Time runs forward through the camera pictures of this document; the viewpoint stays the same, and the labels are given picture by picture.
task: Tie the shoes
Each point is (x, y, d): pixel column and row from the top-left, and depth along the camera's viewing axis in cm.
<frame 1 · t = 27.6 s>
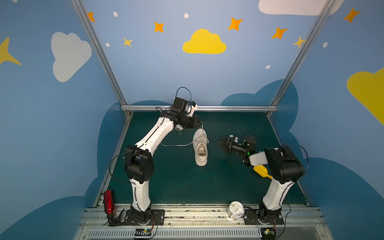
left hand: (200, 122, 85), fingers closed
right hand: (218, 139, 89), fingers open
white sneaker shoe: (200, 142, 95), point 10 cm above the table
white shoelace: (201, 136, 100), point 8 cm above the table
red bottle: (109, 203, 78), point 3 cm above the table

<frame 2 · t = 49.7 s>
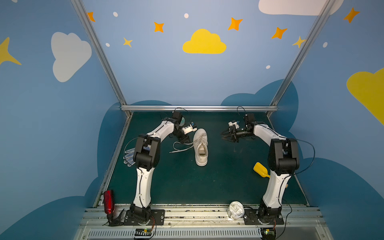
left hand: (186, 137, 102), fingers open
right hand: (222, 135, 92), fingers open
white shoelace: (177, 150, 102), on the table
the other named things where they were.

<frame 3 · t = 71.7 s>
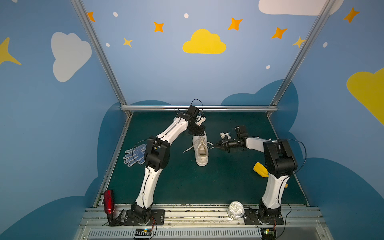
left hand: (203, 132, 97), fingers closed
right hand: (214, 145, 92), fingers closed
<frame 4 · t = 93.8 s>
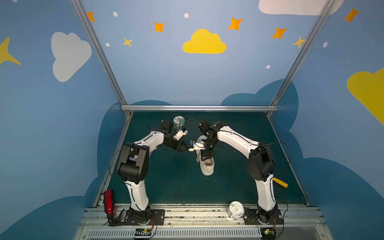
left hand: (183, 146, 95), fingers open
right hand: (204, 152, 89), fingers open
round sunflower label canister: (179, 121, 107), point 10 cm above the table
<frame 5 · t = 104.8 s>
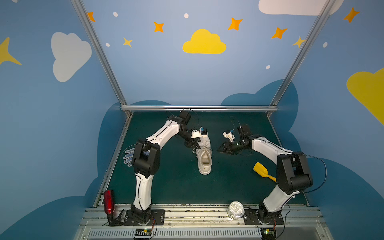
left hand: (197, 141, 91), fingers open
right hand: (220, 149, 89), fingers open
